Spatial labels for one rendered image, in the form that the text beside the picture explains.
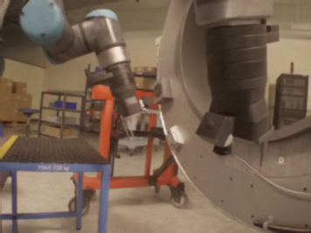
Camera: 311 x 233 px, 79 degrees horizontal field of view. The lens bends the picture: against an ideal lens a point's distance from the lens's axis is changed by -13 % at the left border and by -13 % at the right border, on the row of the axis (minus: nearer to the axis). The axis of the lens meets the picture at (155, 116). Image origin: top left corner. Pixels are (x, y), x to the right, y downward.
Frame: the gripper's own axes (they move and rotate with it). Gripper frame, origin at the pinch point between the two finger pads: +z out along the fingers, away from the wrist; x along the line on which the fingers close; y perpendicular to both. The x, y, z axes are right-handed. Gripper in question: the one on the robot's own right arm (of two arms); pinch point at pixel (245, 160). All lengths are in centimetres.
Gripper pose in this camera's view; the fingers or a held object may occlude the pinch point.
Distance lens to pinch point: 35.7
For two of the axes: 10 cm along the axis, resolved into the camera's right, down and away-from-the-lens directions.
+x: 6.1, 1.9, -7.7
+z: 1.5, 9.3, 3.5
